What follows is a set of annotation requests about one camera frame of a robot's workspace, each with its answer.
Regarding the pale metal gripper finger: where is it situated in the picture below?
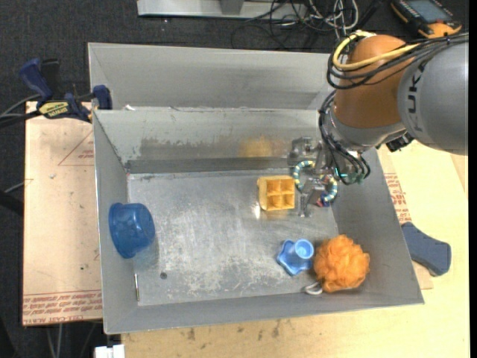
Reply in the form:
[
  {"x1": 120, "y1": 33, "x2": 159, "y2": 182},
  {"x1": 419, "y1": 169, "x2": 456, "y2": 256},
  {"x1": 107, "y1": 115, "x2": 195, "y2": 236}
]
[
  {"x1": 297, "y1": 190, "x2": 313, "y2": 218},
  {"x1": 312, "y1": 183, "x2": 328, "y2": 207}
]

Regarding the yellow toy waffle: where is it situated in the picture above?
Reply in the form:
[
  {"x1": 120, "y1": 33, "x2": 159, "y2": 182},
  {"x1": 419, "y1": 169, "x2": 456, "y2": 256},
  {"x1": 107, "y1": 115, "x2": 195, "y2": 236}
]
[{"x1": 256, "y1": 175, "x2": 297, "y2": 213}]

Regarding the blue star-shaped cup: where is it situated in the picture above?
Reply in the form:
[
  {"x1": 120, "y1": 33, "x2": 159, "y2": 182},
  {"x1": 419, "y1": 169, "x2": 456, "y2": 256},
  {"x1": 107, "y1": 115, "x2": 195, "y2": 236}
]
[{"x1": 276, "y1": 238, "x2": 315, "y2": 277}]

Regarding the orange bath pouf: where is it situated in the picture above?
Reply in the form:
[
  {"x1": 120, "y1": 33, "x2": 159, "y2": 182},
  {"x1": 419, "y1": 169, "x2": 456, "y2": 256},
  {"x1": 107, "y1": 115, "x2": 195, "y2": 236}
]
[{"x1": 304, "y1": 233, "x2": 371, "y2": 296}]

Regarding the grey metal bin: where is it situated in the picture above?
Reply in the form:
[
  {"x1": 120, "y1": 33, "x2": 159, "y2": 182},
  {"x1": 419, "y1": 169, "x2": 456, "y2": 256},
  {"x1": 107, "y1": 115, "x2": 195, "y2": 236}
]
[{"x1": 88, "y1": 42, "x2": 425, "y2": 335}]

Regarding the blue plastic cup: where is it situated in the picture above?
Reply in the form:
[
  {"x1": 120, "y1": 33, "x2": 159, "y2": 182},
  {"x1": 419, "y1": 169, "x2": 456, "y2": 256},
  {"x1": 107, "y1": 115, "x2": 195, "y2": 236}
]
[{"x1": 107, "y1": 201, "x2": 158, "y2": 261}]

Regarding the brown cardboard board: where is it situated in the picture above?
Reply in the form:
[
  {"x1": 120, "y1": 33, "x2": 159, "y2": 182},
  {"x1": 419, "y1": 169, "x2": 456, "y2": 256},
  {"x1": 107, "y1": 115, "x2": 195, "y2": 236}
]
[{"x1": 22, "y1": 101, "x2": 435, "y2": 327}]

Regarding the blue and yellow striped ring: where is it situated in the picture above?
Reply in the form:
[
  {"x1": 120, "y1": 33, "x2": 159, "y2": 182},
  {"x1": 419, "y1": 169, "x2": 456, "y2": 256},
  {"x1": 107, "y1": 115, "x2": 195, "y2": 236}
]
[{"x1": 291, "y1": 160, "x2": 339, "y2": 206}]

